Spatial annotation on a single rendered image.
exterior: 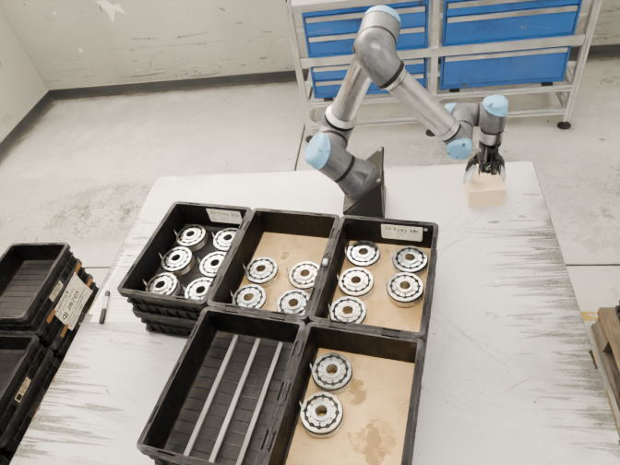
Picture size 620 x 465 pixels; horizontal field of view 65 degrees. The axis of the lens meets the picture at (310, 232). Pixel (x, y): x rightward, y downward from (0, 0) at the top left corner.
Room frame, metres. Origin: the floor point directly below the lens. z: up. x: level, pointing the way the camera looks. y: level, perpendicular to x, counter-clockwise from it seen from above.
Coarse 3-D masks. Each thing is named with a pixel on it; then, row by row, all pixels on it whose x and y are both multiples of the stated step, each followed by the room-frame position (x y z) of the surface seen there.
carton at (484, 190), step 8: (464, 168) 1.38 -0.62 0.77; (472, 176) 1.32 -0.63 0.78; (480, 176) 1.31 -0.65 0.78; (488, 176) 1.30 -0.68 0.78; (496, 176) 1.29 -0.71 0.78; (464, 184) 1.35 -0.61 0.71; (472, 184) 1.28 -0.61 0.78; (480, 184) 1.27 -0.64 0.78; (488, 184) 1.26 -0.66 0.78; (496, 184) 1.25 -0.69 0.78; (472, 192) 1.24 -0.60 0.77; (480, 192) 1.23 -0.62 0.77; (488, 192) 1.23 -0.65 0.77; (496, 192) 1.22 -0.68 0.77; (504, 192) 1.21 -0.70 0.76; (472, 200) 1.24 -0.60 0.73; (480, 200) 1.23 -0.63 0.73; (488, 200) 1.23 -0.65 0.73; (496, 200) 1.22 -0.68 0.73
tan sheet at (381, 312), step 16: (384, 256) 0.98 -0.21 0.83; (384, 272) 0.92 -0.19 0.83; (384, 288) 0.86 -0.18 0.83; (368, 304) 0.82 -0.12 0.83; (384, 304) 0.81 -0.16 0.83; (416, 304) 0.78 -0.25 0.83; (368, 320) 0.77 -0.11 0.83; (384, 320) 0.75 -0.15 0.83; (400, 320) 0.74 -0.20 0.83; (416, 320) 0.73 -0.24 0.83
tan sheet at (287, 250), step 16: (272, 240) 1.15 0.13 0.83; (288, 240) 1.14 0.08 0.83; (304, 240) 1.12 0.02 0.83; (320, 240) 1.11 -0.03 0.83; (256, 256) 1.09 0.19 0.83; (272, 256) 1.08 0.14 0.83; (288, 256) 1.06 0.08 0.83; (304, 256) 1.05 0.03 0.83; (320, 256) 1.04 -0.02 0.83; (272, 288) 0.95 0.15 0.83; (288, 288) 0.94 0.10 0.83; (272, 304) 0.89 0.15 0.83
